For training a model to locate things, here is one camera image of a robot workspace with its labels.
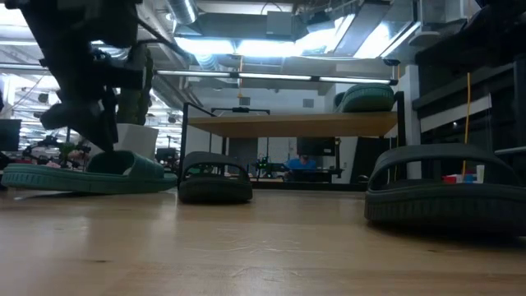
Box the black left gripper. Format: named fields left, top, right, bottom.
left=39, top=49, right=145, bottom=152

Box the green rubber slide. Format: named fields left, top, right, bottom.
left=1, top=150, right=178, bottom=195
left=335, top=84, right=395, bottom=114

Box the black rubber slide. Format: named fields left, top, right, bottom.
left=178, top=150, right=254, bottom=205
left=363, top=142, right=526, bottom=236

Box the green textured plant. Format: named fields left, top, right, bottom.
left=116, top=44, right=155, bottom=127

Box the white box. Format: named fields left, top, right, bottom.
left=88, top=123, right=159, bottom=161

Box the black monitor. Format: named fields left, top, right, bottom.
left=296, top=136, right=336, bottom=157
left=0, top=118, right=22, bottom=152

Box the long light bar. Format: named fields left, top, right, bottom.
left=155, top=68, right=399, bottom=86

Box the person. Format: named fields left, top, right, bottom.
left=283, top=154, right=318, bottom=182

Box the silver ceiling duct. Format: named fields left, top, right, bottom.
left=167, top=0, right=199, bottom=25

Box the yellow hanging cable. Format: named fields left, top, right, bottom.
left=461, top=72, right=472, bottom=178

